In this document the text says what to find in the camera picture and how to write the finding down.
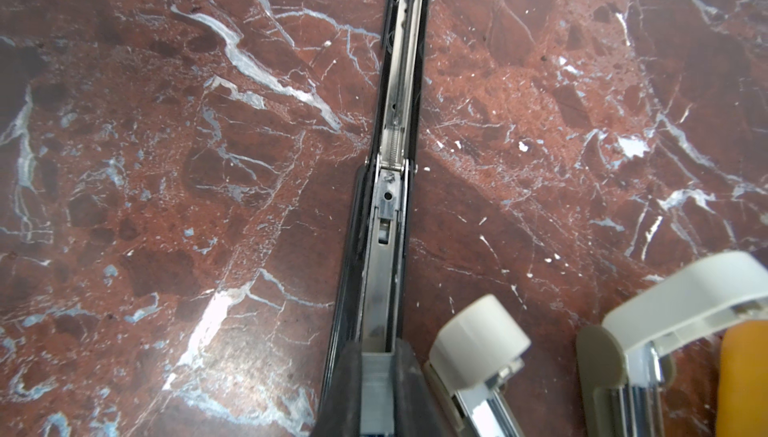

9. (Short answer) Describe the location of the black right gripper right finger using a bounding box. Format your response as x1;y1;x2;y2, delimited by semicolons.
394;338;452;437

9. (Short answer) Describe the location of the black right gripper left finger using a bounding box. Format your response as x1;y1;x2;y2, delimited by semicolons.
310;341;362;437

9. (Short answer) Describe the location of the beige stapler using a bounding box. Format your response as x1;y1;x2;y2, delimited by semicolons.
576;251;767;436
424;294;531;436

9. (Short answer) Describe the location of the yellow plastic tray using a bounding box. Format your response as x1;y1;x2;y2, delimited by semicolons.
715;320;767;437

